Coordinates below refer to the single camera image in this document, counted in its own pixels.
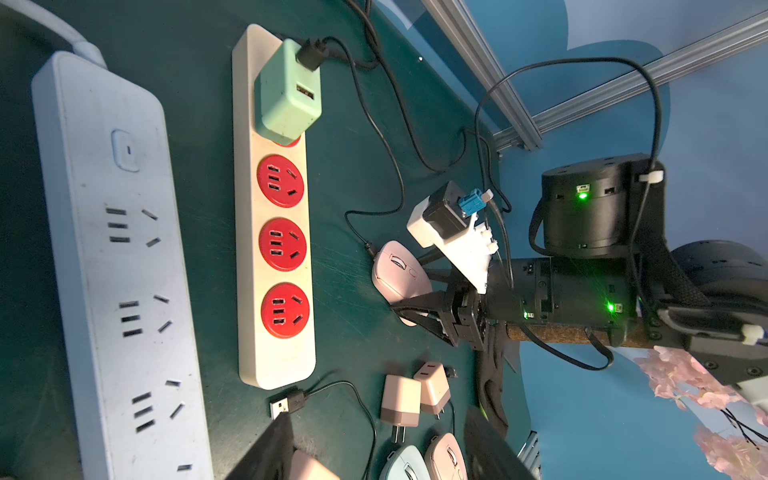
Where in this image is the pink mouse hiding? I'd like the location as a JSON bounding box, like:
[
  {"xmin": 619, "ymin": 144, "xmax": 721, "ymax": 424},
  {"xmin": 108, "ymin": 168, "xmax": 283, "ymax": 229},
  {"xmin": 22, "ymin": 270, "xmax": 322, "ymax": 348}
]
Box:
[
  {"xmin": 371, "ymin": 240, "xmax": 433, "ymax": 304},
  {"xmin": 424, "ymin": 432, "xmax": 469, "ymax": 480}
]

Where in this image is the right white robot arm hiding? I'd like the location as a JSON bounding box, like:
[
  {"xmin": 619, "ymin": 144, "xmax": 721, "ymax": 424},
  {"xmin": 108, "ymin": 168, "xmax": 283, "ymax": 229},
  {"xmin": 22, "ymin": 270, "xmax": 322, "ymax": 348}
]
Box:
[{"xmin": 392, "ymin": 154, "xmax": 767, "ymax": 408}]

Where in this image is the cream red power strip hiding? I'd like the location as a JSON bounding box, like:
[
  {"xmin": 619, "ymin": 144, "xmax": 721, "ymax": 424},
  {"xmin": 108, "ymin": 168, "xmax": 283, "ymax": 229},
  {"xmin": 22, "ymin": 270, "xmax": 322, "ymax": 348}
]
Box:
[{"xmin": 232, "ymin": 24, "xmax": 316, "ymax": 390}]

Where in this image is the black cable to pink mouse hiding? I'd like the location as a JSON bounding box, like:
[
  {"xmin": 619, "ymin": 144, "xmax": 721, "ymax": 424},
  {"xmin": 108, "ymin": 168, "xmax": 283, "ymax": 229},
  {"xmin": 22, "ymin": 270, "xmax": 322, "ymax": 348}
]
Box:
[{"xmin": 296, "ymin": 35, "xmax": 409, "ymax": 256}]

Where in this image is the green charger adapter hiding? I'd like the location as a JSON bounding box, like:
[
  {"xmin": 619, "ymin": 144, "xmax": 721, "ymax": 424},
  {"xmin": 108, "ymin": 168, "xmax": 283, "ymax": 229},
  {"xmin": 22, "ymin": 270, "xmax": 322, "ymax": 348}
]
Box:
[{"xmin": 254, "ymin": 39, "xmax": 327, "ymax": 146}]

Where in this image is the white power strip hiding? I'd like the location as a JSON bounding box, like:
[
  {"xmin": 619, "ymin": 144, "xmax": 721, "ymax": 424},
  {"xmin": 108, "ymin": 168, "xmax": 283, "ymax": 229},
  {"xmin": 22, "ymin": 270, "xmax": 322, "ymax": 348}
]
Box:
[{"xmin": 31, "ymin": 52, "xmax": 213, "ymax": 479}]

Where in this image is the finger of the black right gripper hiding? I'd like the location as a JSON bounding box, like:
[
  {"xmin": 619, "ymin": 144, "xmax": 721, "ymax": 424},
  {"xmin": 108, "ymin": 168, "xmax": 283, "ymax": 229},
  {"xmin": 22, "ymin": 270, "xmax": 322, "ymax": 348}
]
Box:
[
  {"xmin": 390, "ymin": 289, "xmax": 456, "ymax": 315},
  {"xmin": 404, "ymin": 313, "xmax": 459, "ymax": 347}
]

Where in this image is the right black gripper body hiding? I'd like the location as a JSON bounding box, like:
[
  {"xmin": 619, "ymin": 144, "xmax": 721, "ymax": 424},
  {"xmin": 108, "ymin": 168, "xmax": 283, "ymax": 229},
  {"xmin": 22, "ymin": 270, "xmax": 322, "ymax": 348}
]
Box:
[{"xmin": 443, "ymin": 256, "xmax": 636, "ymax": 350}]

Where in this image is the pink cherry blossom tree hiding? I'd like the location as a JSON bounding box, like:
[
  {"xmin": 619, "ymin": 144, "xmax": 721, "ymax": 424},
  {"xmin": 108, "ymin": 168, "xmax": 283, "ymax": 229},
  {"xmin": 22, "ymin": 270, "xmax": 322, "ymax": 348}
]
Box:
[{"xmin": 520, "ymin": 341, "xmax": 767, "ymax": 479}]

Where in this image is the black green work glove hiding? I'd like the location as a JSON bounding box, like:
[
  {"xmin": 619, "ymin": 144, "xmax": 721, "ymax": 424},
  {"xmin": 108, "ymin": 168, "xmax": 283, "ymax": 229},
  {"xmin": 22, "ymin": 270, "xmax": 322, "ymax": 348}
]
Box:
[{"xmin": 475, "ymin": 325, "xmax": 509, "ymax": 439}]

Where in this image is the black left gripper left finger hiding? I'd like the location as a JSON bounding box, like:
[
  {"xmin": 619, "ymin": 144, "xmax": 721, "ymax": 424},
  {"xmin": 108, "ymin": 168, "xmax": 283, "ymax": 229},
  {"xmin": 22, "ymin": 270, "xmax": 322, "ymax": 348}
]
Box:
[{"xmin": 226, "ymin": 412, "xmax": 294, "ymax": 480}]

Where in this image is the aluminium frame rail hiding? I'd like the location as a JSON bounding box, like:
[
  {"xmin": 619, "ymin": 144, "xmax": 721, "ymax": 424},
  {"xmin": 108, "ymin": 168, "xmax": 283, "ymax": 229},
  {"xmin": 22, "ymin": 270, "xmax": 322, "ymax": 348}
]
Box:
[{"xmin": 419, "ymin": 0, "xmax": 768, "ymax": 152}]

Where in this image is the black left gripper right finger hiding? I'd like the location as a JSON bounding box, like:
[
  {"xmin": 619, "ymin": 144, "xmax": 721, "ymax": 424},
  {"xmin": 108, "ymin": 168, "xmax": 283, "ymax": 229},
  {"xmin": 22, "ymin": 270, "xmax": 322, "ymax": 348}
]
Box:
[{"xmin": 464, "ymin": 407, "xmax": 535, "ymax": 480}]

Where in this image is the loose black usb cable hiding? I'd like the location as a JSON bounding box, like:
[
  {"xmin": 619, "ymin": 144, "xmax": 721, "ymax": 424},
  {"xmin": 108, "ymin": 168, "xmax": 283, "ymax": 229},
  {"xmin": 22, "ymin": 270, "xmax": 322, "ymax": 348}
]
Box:
[{"xmin": 269, "ymin": 379, "xmax": 378, "ymax": 480}]

